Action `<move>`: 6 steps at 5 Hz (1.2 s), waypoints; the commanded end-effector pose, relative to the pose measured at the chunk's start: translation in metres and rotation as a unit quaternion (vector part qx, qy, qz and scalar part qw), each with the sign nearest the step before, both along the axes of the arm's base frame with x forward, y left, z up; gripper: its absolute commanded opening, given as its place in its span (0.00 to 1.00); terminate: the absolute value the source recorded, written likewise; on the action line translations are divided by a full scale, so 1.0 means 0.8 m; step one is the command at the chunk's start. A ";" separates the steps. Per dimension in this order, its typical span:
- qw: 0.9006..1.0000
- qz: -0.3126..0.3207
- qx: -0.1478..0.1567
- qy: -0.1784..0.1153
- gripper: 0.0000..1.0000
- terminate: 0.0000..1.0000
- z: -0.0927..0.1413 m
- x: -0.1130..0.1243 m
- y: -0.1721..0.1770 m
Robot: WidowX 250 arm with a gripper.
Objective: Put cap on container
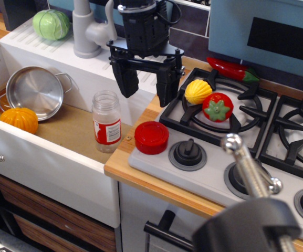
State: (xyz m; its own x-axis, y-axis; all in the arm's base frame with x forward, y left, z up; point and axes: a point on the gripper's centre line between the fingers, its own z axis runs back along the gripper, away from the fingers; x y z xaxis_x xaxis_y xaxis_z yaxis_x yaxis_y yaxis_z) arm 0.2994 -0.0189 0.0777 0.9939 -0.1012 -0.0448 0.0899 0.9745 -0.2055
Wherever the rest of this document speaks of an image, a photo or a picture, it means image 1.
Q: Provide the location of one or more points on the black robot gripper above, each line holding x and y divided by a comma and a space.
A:
146, 29

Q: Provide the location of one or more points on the red plastic cap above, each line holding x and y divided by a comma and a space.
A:
151, 137

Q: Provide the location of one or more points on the yellow toy squash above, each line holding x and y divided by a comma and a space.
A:
197, 91

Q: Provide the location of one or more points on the clear plastic jar red label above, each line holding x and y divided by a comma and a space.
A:
106, 113

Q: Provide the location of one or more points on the black left burner grate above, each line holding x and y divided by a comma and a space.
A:
252, 108

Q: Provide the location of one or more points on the black burner grate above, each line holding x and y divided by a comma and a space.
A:
283, 147
252, 108

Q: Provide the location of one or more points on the grey toy faucet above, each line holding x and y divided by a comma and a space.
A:
90, 35

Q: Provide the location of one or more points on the red toy tomato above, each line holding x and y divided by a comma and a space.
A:
217, 107

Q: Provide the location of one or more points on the black left stove knob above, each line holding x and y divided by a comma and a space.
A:
187, 156

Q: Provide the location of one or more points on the red toy chili pepper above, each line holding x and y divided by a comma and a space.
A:
233, 70

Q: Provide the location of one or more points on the green toy cabbage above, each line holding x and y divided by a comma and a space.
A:
51, 24

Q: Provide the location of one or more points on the stainless steel pot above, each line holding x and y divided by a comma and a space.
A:
39, 90

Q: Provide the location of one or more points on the white toy sink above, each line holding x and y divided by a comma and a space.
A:
60, 161

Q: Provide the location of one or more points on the orange toy pumpkin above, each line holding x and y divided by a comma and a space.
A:
22, 118

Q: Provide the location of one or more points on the black middle stove knob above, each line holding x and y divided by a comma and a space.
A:
234, 182

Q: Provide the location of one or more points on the light blue microwave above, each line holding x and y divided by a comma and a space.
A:
268, 33

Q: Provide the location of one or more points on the black right burner grate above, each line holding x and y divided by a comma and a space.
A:
283, 147

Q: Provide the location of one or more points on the upper wooden drawer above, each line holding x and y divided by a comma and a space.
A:
65, 218

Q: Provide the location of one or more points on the wooden drawer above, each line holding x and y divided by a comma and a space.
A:
65, 218
45, 238

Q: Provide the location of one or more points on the metal clamp with black body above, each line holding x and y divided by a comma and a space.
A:
258, 224

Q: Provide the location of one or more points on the lower wooden drawer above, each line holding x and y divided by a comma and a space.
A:
45, 238

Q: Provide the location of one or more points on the black oven door handle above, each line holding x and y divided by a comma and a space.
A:
162, 232

